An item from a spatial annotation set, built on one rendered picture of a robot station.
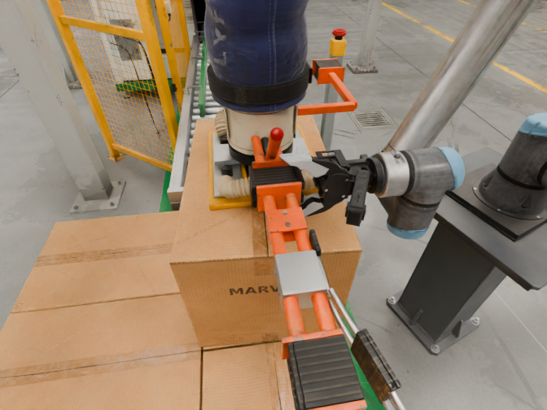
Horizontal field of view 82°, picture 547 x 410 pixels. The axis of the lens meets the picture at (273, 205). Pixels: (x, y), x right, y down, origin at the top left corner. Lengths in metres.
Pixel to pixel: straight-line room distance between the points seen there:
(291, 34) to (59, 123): 1.71
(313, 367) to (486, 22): 0.66
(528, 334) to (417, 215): 1.35
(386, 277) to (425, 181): 1.24
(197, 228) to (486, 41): 0.68
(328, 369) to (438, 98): 0.59
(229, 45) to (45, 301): 0.99
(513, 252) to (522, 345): 0.88
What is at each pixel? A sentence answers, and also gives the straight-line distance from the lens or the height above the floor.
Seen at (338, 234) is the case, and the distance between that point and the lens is 0.71.
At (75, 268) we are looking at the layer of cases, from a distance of 1.33.
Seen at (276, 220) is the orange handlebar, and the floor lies 1.09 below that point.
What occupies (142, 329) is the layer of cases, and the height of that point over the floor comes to 0.54.
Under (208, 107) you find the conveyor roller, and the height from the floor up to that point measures 0.52.
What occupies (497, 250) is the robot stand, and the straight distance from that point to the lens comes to 1.12.
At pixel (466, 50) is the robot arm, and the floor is 1.27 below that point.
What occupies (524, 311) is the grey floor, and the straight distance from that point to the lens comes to 2.08.
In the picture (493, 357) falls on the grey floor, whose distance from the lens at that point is 1.85.
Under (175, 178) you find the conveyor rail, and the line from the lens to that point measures 1.47.
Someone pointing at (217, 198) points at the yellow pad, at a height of 0.96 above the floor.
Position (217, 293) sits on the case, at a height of 0.82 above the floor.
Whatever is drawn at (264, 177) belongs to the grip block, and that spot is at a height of 1.09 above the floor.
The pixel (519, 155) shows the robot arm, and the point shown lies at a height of 0.95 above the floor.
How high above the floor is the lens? 1.46
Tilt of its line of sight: 43 degrees down
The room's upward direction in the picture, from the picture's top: straight up
